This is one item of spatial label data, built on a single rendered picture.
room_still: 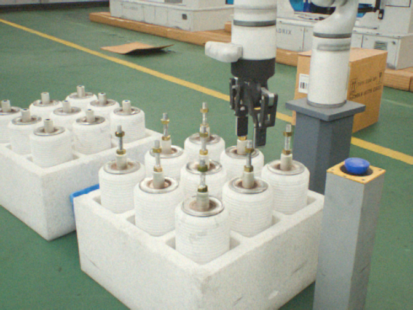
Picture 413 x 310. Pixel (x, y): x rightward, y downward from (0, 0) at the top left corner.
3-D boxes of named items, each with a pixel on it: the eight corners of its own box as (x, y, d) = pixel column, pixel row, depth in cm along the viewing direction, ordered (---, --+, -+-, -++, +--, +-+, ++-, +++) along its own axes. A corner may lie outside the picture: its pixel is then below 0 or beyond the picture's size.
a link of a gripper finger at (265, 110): (261, 92, 76) (255, 123, 80) (266, 98, 75) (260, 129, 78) (276, 91, 77) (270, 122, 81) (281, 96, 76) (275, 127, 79)
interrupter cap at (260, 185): (267, 178, 92) (267, 175, 92) (269, 196, 85) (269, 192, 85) (228, 177, 93) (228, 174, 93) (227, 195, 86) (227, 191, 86)
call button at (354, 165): (351, 165, 83) (352, 155, 82) (372, 172, 80) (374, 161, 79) (338, 172, 80) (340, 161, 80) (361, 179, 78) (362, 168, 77)
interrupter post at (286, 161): (278, 170, 96) (279, 155, 95) (281, 166, 98) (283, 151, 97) (289, 172, 95) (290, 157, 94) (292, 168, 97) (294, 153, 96)
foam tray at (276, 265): (204, 210, 132) (204, 150, 125) (327, 271, 106) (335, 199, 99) (80, 269, 107) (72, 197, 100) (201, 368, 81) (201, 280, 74)
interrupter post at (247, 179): (254, 184, 90) (254, 168, 89) (254, 189, 88) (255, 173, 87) (241, 183, 90) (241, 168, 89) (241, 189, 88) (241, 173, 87)
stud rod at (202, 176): (206, 198, 81) (206, 157, 78) (203, 200, 80) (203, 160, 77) (201, 197, 81) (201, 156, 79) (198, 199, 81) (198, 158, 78)
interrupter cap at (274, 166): (261, 172, 95) (261, 169, 95) (273, 159, 101) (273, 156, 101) (298, 179, 92) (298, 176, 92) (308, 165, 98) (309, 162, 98)
